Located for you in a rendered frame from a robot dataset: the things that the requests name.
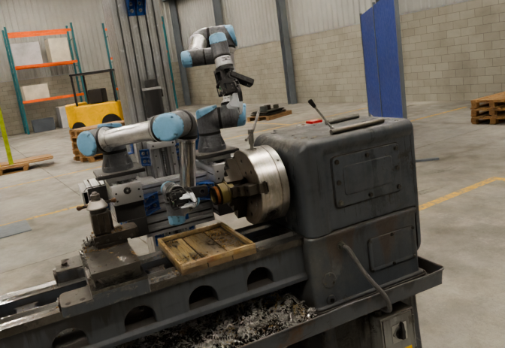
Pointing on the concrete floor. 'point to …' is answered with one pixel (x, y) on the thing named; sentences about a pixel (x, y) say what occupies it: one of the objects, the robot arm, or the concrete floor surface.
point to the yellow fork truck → (100, 100)
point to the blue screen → (384, 59)
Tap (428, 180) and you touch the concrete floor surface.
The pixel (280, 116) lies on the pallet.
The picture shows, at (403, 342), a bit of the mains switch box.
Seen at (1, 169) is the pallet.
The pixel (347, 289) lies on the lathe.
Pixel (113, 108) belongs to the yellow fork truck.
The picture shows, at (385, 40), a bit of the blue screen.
